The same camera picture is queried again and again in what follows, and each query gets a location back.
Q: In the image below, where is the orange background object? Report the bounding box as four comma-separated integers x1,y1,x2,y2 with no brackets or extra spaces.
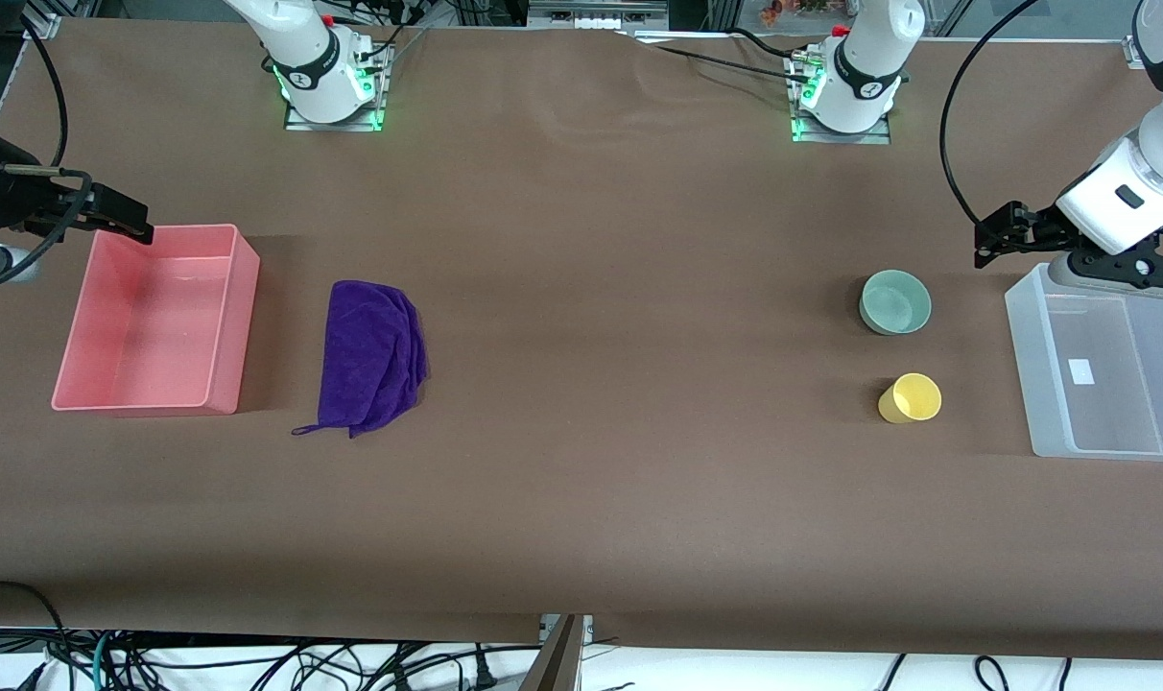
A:
758,0,834,27

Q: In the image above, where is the translucent plastic bin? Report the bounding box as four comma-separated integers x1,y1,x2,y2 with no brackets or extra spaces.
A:
1005,262,1163,463

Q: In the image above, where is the purple cloth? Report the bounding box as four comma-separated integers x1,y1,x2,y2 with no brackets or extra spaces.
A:
291,279,431,440

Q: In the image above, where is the pink plastic bin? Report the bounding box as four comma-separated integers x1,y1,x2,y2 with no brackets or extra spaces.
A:
51,224,261,417

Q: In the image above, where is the brown table leg beam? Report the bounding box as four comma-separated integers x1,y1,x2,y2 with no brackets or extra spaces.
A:
522,614,584,691

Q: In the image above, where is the silver metal bracket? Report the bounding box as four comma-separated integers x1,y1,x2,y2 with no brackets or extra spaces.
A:
539,613,596,646

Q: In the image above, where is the pale green bowl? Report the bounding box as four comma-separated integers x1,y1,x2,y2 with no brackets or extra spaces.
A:
859,270,933,336

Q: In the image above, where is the yellow cup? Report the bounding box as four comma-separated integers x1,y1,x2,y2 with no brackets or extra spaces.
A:
877,372,943,425

